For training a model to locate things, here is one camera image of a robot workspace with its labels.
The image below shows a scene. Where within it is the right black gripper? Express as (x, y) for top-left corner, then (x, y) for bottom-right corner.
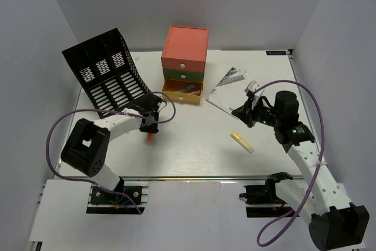
(232, 96), (283, 128)

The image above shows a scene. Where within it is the orange pastel highlighter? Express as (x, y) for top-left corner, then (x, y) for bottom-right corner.
(146, 133), (155, 143)

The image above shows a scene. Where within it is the white booklet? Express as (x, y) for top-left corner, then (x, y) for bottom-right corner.
(206, 67), (251, 115)

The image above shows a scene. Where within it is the yellow pastel highlighter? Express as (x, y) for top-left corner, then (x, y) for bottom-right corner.
(230, 132), (254, 154)

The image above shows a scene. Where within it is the green drawer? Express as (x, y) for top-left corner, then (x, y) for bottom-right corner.
(163, 68), (204, 82)

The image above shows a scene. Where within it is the coral top drawer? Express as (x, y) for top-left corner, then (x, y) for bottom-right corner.
(161, 58), (205, 73)

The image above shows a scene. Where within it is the lilac pastel highlighter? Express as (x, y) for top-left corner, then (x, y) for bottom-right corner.
(176, 89), (201, 95)

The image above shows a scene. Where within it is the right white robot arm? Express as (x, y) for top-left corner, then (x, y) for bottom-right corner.
(232, 91), (370, 250)

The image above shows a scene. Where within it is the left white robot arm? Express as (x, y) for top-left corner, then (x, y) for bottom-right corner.
(61, 93), (163, 203)

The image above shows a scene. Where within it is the black file organizer rack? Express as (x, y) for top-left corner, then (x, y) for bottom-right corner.
(62, 28), (150, 111)

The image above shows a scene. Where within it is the blue table label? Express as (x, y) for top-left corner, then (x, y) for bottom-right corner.
(266, 51), (287, 56)

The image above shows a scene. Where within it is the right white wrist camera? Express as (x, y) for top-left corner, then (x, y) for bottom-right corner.
(244, 81), (260, 97)

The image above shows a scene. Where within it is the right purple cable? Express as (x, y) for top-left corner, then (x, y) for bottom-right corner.
(257, 79), (325, 247)

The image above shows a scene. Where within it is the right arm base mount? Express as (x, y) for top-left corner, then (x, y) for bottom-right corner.
(239, 172), (294, 218)

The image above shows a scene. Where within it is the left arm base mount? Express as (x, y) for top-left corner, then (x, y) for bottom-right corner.
(86, 182), (149, 215)

